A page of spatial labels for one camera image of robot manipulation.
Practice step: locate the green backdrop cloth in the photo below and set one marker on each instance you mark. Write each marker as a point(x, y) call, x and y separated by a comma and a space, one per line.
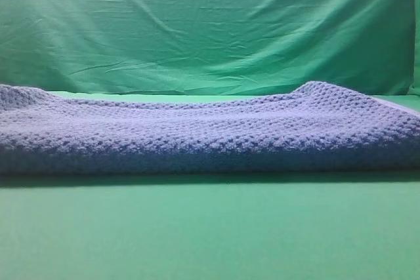
point(210, 47)

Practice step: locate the blue waffle-weave towel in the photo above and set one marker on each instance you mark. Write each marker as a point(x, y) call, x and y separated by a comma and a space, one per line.
point(317, 127)

